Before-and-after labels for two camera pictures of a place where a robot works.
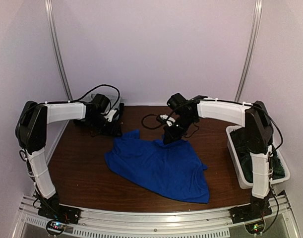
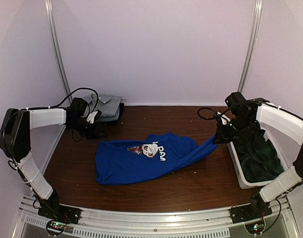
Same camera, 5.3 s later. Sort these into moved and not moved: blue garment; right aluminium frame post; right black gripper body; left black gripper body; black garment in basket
Moved: left black gripper body; blue garment; right black gripper body
Not moved: right aluminium frame post; black garment in basket
